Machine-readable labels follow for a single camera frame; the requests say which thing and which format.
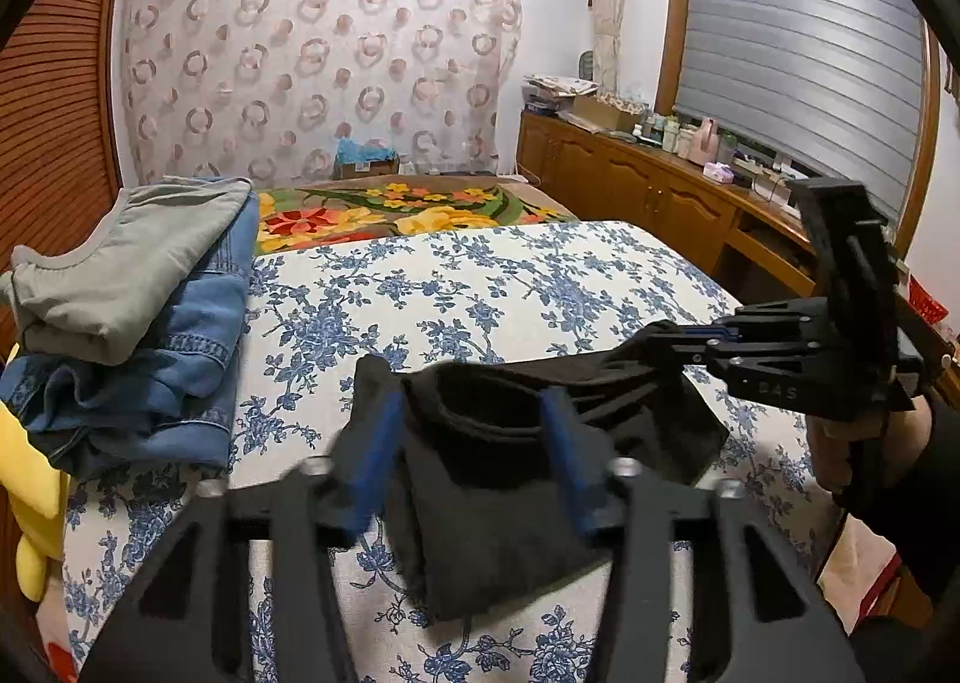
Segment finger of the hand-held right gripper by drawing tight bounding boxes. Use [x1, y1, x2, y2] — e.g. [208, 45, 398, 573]
[645, 299, 826, 351]
[671, 342, 826, 386]

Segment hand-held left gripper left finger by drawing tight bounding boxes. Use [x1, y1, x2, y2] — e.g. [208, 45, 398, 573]
[79, 383, 410, 683]

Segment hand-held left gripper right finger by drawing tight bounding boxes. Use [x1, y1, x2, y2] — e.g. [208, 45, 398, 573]
[538, 387, 871, 683]

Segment black pants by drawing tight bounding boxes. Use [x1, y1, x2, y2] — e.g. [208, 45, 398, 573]
[341, 345, 732, 624]

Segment folded grey pants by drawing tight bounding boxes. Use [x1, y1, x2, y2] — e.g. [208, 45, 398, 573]
[0, 177, 254, 365]

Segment person's right hand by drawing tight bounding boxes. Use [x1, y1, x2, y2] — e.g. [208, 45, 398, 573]
[806, 398, 935, 513]

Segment red basket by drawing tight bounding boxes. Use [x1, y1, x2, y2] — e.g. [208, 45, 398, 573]
[907, 278, 950, 324]

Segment wooden cabinet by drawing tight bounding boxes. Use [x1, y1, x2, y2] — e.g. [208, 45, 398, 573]
[517, 109, 960, 384]

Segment pink bottle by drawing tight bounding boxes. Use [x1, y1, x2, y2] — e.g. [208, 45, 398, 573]
[690, 117, 718, 164]

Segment cluster of toiletry bottles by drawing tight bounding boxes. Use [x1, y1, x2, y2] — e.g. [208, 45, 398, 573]
[634, 113, 695, 157]

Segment folded blue jeans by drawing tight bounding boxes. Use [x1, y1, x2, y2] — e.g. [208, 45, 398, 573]
[0, 192, 260, 482]

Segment blue floral bed sheet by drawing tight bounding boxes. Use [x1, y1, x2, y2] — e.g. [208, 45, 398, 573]
[60, 219, 856, 683]

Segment grey window blind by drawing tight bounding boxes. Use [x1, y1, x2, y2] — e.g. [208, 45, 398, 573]
[671, 0, 927, 219]

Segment open cardboard box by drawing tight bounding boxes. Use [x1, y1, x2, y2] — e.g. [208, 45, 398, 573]
[571, 94, 647, 134]

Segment pink cloth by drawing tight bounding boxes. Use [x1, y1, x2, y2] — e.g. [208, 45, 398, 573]
[817, 510, 901, 616]

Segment colourful flower blanket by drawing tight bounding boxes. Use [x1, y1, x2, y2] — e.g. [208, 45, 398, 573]
[255, 174, 580, 257]

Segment stack of printed papers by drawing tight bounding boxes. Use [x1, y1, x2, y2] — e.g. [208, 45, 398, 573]
[523, 74, 599, 116]

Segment cardboard box with blue contents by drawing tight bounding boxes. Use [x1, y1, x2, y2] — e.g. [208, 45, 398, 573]
[334, 139, 400, 180]

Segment yellow plush toy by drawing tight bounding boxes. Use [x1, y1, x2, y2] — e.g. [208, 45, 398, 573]
[0, 398, 68, 601]

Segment wooden slatted wardrobe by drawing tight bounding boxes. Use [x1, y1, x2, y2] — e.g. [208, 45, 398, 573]
[0, 0, 140, 354]

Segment ring patterned curtain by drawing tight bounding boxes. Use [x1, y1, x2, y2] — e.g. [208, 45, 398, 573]
[120, 0, 524, 185]

